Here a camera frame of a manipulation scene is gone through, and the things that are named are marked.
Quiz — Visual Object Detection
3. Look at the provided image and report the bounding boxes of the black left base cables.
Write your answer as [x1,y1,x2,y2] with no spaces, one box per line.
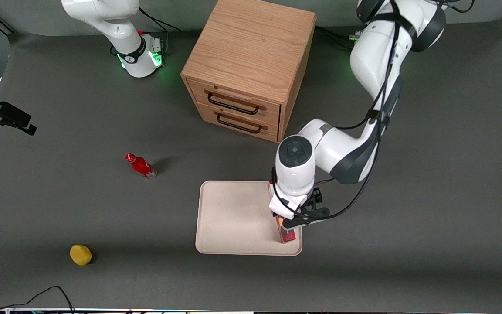
[315,25,360,49]

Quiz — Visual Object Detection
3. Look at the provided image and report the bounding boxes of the black right base cables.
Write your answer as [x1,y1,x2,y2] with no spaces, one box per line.
[139,6,183,55]

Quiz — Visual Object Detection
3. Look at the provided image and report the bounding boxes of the black drawer handle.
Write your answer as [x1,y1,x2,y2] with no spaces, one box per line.
[216,112,263,134]
[207,91,261,116]

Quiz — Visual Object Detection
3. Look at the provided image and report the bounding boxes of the wooden drawer front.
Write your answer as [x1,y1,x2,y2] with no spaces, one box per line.
[196,103,279,143]
[187,78,282,127]

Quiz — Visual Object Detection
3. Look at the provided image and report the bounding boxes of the black base cables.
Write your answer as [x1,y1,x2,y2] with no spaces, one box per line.
[139,6,183,55]
[315,25,360,49]

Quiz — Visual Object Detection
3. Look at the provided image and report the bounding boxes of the small red bottle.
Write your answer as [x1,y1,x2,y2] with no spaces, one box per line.
[125,153,158,180]

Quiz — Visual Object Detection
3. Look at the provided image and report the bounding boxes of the black cable on table edge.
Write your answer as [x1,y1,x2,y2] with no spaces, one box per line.
[0,286,75,314]

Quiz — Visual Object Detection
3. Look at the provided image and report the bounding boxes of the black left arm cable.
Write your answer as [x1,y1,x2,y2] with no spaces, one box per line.
[271,0,476,219]

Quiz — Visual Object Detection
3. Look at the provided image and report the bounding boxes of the wooden drawer cabinet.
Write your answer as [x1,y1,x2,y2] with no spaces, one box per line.
[180,0,317,144]

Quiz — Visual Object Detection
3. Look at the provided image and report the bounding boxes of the cream rectangular tray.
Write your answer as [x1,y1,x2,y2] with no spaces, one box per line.
[195,181,303,256]

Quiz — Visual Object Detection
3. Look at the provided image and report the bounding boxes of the red cookie box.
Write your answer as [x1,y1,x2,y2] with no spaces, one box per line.
[269,179,298,244]

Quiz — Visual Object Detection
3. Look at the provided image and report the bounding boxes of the yellow lemon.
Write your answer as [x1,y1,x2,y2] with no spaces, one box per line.
[69,244,93,266]

